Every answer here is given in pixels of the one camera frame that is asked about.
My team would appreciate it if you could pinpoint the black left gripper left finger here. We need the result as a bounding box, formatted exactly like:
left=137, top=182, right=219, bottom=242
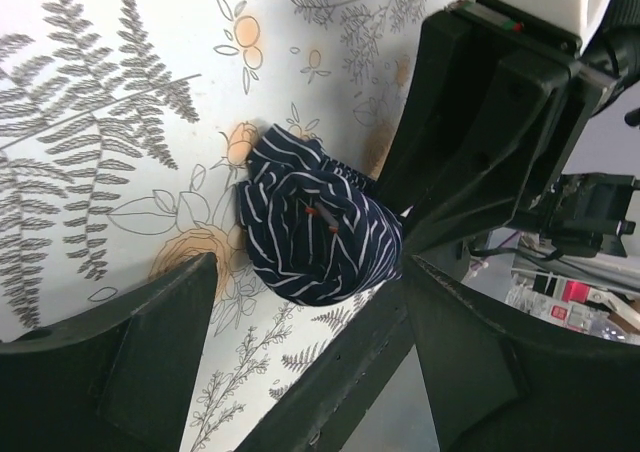
left=1, top=253, right=218, bottom=451

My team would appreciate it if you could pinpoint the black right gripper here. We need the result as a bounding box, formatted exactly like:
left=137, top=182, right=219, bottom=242
left=377, top=0, right=625, bottom=255

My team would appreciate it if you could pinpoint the navy striped underwear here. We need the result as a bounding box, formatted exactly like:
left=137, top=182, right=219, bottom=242
left=235, top=125, right=403, bottom=307

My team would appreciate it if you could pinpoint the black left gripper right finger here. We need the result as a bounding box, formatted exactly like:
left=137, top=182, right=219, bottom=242
left=402, top=256, right=639, bottom=451

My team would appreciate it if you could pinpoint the floral patterned table mat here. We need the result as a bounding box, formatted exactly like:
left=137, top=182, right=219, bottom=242
left=1, top=0, right=454, bottom=451

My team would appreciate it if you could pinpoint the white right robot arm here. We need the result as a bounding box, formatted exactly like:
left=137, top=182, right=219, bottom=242
left=376, top=0, right=639, bottom=258

